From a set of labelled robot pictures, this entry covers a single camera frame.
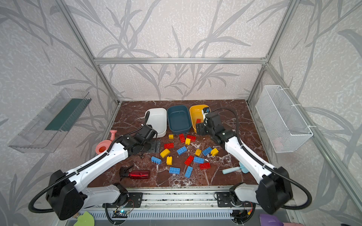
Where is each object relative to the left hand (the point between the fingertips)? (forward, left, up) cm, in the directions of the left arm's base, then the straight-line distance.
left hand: (155, 142), depth 82 cm
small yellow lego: (+10, -7, -11) cm, 17 cm away
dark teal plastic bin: (+27, -12, -13) cm, 32 cm away
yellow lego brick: (-7, -8, -10) cm, 15 cm away
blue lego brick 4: (-13, -20, -12) cm, 27 cm away
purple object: (-36, -58, -9) cm, 69 cm away
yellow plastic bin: (+32, -26, -14) cm, 43 cm away
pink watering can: (-2, +31, -2) cm, 31 cm away
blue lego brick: (0, -15, -12) cm, 19 cm away
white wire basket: (-5, -63, +23) cm, 67 cm away
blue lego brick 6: (0, -31, -12) cm, 34 cm away
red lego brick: (+9, -15, -11) cm, 21 cm away
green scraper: (-36, +30, -11) cm, 48 cm away
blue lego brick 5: (-6, -26, -11) cm, 29 cm away
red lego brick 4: (-6, -20, -11) cm, 24 cm away
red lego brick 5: (-10, -29, -11) cm, 33 cm away
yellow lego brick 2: (-1, -26, -12) cm, 28 cm away
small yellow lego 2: (+6, -19, -11) cm, 23 cm away
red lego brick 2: (+9, -22, -12) cm, 27 cm away
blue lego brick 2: (-7, 0, -11) cm, 13 cm away
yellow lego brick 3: (-1, -36, -10) cm, 38 cm away
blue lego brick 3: (-13, -11, -11) cm, 20 cm away
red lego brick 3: (+3, -6, -11) cm, 13 cm away
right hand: (+12, -28, +8) cm, 32 cm away
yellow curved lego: (-2, -4, -11) cm, 12 cm away
